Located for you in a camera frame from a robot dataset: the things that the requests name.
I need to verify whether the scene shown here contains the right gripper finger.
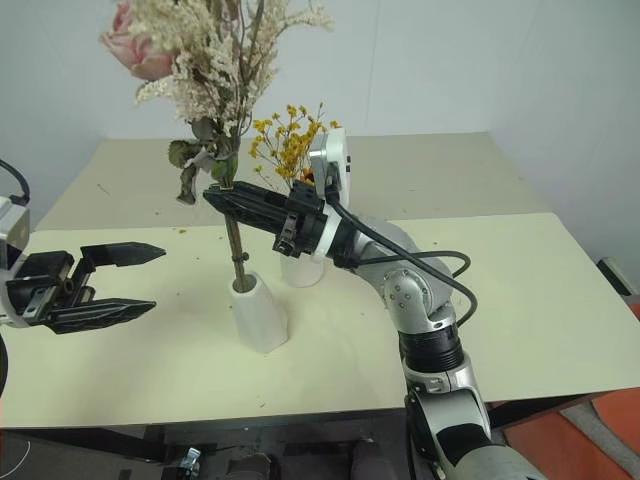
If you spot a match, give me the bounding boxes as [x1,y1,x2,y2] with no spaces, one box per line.
[218,181,295,210]
[202,188,291,236]

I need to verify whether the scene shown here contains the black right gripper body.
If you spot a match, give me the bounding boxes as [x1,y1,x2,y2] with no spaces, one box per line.
[272,179,330,259]

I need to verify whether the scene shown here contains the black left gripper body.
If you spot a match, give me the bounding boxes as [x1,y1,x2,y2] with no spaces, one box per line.
[4,250,97,327]

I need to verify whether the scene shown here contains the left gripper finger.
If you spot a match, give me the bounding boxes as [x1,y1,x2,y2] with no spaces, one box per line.
[78,241,168,274]
[46,299,158,336]

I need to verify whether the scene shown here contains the pink rose dried flower bouquet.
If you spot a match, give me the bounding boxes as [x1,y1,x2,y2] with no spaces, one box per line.
[98,0,335,295]

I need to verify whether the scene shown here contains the yellow dried flower bouquet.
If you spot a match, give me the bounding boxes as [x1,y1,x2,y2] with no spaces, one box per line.
[248,101,342,194]

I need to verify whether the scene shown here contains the white ceramic vase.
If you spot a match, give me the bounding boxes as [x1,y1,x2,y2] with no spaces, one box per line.
[279,249,327,289]
[229,271,291,355]

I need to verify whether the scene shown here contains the silver metal clamp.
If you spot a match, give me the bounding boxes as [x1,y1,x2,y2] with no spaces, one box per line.
[177,447,204,480]

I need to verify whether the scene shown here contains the black and silver object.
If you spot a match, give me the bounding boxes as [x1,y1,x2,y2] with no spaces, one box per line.
[596,255,640,302]

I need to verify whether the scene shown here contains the orange mat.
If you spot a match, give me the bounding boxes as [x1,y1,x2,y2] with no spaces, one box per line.
[492,387,640,480]

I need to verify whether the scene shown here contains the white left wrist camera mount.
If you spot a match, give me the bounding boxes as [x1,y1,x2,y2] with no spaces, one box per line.
[0,196,32,262]

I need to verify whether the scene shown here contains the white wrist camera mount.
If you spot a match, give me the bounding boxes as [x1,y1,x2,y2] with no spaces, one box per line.
[305,127,352,261]
[0,196,32,262]

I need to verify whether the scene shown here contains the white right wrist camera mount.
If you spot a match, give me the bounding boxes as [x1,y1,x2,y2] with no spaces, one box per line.
[305,127,352,261]

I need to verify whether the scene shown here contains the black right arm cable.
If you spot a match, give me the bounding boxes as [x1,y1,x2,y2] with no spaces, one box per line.
[322,192,479,332]

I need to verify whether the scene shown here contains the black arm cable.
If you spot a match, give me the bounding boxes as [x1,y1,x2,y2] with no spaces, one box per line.
[322,192,479,332]
[0,158,31,207]

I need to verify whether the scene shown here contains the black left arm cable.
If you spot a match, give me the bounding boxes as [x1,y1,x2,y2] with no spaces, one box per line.
[0,158,31,207]

